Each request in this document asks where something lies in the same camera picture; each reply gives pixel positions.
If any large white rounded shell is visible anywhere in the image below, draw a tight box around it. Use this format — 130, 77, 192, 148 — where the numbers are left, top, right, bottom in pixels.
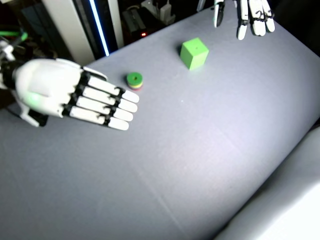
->
214, 127, 320, 240

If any white panel with blue light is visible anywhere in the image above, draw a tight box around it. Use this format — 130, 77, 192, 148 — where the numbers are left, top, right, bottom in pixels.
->
41, 0, 125, 61

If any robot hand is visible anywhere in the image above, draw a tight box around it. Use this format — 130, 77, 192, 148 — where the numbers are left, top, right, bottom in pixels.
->
14, 57, 140, 132
212, 0, 276, 41

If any multicolour disc toy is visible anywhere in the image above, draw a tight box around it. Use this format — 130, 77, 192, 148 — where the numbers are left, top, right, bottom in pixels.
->
125, 71, 145, 91

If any green cube block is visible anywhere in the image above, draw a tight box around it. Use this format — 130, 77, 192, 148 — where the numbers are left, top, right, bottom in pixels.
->
179, 37, 210, 71

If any grey table cloth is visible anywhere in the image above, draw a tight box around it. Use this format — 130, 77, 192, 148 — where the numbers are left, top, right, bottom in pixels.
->
0, 4, 320, 240

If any black device with red light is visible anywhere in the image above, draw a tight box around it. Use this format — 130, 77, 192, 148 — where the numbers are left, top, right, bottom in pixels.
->
122, 6, 152, 46

